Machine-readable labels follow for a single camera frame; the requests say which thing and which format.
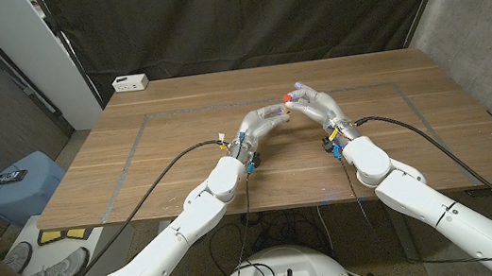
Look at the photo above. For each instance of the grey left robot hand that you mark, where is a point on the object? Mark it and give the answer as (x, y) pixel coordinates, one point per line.
(256, 124)

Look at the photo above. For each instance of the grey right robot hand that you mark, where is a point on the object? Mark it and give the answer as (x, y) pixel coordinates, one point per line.
(323, 106)

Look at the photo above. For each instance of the wooden block with holes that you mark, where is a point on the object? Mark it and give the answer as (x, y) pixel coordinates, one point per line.
(287, 116)

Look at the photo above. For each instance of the red-headed wooden screw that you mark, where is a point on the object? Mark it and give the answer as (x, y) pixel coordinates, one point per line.
(287, 98)

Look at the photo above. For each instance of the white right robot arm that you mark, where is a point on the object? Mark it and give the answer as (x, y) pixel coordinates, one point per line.
(425, 200)

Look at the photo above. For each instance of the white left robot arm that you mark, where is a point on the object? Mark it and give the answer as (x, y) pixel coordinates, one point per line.
(179, 242)

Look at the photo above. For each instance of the black backdrop curtain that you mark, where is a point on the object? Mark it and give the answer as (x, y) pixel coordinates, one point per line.
(249, 13)

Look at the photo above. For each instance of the white power strip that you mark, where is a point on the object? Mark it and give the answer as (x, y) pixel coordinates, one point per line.
(130, 83)

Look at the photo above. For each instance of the white table leg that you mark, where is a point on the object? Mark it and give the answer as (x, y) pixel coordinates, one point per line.
(164, 225)

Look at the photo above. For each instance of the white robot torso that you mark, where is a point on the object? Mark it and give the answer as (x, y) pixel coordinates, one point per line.
(286, 266)

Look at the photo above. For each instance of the grey table leg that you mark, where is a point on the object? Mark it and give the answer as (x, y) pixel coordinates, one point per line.
(407, 240)

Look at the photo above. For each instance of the black desk control panel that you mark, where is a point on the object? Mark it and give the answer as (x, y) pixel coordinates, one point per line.
(477, 193)

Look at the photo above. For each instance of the white pillar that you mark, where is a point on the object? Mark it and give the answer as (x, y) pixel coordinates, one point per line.
(34, 51)

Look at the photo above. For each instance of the blue stool with phone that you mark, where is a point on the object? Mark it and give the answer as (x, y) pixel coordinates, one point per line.
(20, 196)

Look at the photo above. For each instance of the black phone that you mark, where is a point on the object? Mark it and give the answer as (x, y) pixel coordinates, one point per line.
(9, 177)

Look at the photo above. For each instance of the black wall rail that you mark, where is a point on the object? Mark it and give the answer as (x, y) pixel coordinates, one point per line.
(3, 65)

